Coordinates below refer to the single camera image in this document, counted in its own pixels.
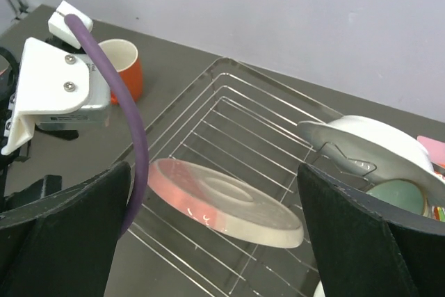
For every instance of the pale green ceramic bowl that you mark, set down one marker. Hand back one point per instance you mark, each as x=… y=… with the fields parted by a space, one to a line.
x=402 y=194

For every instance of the white and orange bowl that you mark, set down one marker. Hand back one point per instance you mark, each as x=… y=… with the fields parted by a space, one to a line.
x=319 y=291

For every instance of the orange ceramic mug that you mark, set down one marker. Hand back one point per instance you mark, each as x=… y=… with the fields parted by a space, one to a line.
x=124 y=56

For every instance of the pink and cream plate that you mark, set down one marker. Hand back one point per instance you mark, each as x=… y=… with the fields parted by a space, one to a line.
x=225 y=204

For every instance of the white speckled plate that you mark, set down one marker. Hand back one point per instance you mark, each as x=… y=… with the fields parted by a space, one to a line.
x=374 y=150

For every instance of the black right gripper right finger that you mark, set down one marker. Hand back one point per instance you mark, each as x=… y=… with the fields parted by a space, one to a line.
x=366 y=247

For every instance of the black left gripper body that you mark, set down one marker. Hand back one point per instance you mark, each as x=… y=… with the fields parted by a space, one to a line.
x=41 y=83

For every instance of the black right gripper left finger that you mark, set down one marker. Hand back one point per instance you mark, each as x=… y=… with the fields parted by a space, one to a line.
x=61 y=242

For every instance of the metal wire dish rack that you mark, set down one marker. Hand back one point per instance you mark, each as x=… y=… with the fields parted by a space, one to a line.
x=241 y=122

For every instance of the pink clipboard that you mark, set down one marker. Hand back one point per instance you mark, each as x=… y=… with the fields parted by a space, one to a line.
x=435 y=149

